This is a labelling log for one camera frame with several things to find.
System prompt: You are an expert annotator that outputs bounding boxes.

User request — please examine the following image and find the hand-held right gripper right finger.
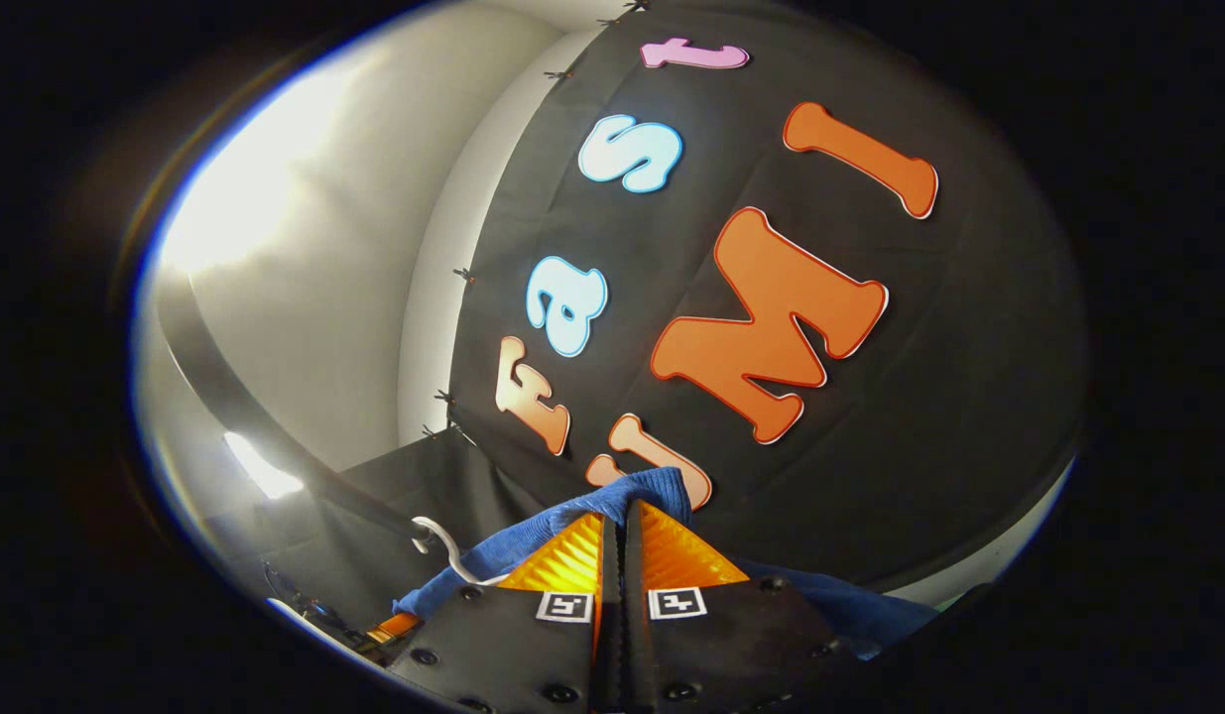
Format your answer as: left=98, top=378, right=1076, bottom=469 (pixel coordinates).
left=622, top=499, right=876, bottom=714

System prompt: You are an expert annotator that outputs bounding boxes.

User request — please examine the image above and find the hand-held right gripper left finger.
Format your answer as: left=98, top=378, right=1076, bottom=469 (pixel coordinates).
left=386, top=501, right=623, bottom=714

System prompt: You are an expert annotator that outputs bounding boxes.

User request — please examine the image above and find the blue corduroy jacket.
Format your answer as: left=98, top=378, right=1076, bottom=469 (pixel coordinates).
left=394, top=468, right=940, bottom=660

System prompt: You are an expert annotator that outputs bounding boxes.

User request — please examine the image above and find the white plastic hanger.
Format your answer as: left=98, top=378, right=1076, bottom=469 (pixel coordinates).
left=411, top=516, right=509, bottom=588

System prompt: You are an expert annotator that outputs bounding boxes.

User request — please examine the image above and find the small ceiling light panel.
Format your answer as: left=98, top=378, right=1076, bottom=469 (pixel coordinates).
left=225, top=431, right=306, bottom=500

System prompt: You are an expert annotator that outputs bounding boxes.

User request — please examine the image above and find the black backdrop cloth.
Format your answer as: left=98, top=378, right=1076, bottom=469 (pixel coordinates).
left=265, top=0, right=1084, bottom=636

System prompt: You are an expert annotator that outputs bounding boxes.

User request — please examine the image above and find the row of small black clips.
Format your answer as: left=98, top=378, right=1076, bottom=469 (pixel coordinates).
left=422, top=0, right=653, bottom=442

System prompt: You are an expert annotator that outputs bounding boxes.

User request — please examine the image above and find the long ceiling light panel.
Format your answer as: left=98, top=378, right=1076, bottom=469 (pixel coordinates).
left=166, top=69, right=355, bottom=279

